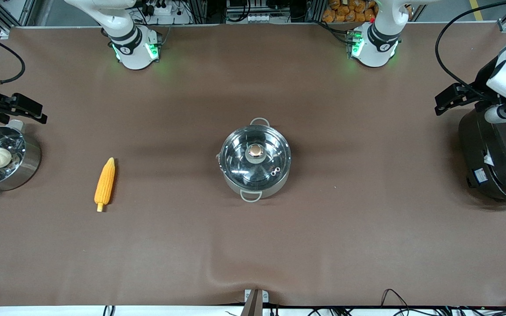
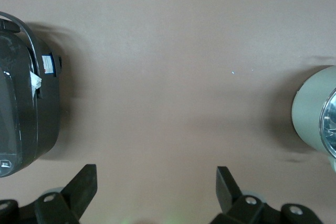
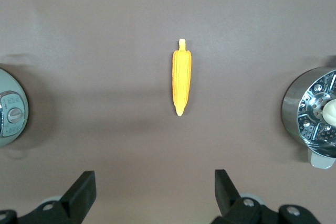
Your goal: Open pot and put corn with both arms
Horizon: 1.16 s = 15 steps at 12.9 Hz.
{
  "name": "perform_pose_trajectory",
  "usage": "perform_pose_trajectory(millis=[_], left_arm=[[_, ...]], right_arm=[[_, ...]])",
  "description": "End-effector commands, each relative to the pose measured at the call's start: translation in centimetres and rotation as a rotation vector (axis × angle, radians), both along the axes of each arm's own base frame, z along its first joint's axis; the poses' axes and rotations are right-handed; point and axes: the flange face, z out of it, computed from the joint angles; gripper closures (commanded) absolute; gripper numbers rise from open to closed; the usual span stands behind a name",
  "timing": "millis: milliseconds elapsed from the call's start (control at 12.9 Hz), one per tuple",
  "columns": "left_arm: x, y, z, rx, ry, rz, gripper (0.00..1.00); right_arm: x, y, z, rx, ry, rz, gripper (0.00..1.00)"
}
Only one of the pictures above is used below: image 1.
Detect yellow corn cob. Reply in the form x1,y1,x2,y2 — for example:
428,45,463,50
94,157,116,213

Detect glass pot lid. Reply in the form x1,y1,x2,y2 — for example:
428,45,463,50
219,125,292,187

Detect steel steamer pot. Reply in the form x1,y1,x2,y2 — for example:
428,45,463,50
0,120,42,198

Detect stainless steel pot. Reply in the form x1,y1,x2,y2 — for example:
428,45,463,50
216,117,292,203

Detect black rice cooker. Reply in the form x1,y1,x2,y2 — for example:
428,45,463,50
458,105,506,207

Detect bag of orange buns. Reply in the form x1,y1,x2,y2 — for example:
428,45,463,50
322,0,413,23

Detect white power strip with plugs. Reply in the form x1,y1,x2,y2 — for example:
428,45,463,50
141,0,173,17

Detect black background equipment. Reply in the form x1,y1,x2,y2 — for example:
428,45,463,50
226,0,319,14

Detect brown table mat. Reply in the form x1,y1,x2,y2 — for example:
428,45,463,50
0,22,506,308

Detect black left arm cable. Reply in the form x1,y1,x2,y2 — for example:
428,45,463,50
435,0,506,102

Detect black looped floor cable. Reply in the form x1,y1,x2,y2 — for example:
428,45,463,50
380,288,412,316

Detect metal table edge bracket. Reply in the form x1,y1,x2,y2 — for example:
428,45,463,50
241,288,269,316

